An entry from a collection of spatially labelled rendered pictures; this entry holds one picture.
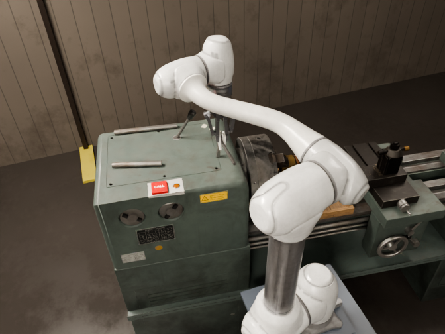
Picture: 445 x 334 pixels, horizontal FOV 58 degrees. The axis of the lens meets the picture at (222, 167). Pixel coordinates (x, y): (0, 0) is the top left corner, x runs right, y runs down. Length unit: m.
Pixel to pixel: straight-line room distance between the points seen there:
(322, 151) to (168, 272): 1.03
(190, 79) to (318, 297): 0.85
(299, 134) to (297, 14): 2.95
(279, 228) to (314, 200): 0.11
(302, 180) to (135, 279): 1.11
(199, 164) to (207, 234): 0.30
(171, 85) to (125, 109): 2.62
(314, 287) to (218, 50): 0.86
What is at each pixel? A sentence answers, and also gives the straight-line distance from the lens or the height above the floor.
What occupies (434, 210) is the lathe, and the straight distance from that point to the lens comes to 2.09.
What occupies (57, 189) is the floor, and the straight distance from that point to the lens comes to 3.69.
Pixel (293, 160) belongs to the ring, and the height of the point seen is 1.12.
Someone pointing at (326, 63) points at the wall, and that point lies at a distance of 4.42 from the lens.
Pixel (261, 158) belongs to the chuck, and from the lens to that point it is 1.73.
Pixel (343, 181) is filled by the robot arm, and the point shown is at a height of 1.61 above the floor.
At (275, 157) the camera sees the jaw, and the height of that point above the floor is 1.19.
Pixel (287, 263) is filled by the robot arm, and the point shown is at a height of 1.36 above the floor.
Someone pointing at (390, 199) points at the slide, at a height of 0.97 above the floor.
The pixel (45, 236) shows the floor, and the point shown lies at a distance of 3.34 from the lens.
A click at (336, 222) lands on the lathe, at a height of 0.79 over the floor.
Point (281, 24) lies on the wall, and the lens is 3.99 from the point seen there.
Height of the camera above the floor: 2.29
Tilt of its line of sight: 40 degrees down
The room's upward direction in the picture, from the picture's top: 2 degrees counter-clockwise
